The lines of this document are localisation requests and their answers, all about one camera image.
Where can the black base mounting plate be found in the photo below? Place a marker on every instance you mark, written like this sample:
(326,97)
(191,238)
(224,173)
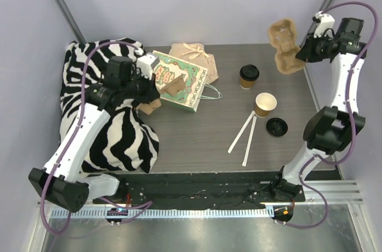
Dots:
(271,178)

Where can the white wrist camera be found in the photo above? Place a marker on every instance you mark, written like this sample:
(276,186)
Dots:
(146,64)
(323,22)

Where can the brown paper coffee cup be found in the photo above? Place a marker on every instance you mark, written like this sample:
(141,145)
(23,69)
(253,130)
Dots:
(247,84)

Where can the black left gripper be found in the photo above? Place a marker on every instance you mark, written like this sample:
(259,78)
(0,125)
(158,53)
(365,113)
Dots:
(152,90)

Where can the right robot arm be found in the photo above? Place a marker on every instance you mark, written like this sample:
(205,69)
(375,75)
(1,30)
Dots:
(336,125)

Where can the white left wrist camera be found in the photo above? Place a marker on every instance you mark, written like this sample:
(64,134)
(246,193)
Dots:
(146,64)

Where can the aluminium frame rail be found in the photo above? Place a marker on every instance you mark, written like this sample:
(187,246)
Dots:
(211,195)

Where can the white slotted cable duct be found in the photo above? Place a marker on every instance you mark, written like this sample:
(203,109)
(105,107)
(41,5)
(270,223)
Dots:
(116,213)

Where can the brown cardboard cup carrier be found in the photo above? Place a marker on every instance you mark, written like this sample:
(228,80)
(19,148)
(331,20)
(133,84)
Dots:
(282,36)

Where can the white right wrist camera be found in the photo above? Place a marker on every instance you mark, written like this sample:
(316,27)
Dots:
(323,22)

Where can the white wrapped straw left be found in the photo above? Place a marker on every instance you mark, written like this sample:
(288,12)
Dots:
(238,136)

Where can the white wrapped straw right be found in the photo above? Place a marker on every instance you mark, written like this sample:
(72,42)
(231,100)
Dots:
(251,132)

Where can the black plastic cup lid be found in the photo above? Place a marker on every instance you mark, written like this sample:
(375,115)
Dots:
(249,72)

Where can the beige cloth pouch with ribbon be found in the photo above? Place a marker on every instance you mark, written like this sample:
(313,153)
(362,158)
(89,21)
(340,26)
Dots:
(195,53)

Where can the green illustrated paper bag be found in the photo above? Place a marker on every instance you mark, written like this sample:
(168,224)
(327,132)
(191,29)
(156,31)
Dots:
(180,82)

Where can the zebra print plush blanket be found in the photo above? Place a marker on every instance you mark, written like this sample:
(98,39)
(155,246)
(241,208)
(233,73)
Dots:
(125,143)

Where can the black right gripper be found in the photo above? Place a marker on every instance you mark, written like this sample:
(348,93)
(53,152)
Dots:
(306,49)

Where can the white wrapped straw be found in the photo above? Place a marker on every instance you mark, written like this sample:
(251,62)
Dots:
(251,132)
(238,136)

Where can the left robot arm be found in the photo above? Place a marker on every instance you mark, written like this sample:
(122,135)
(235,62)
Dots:
(59,181)

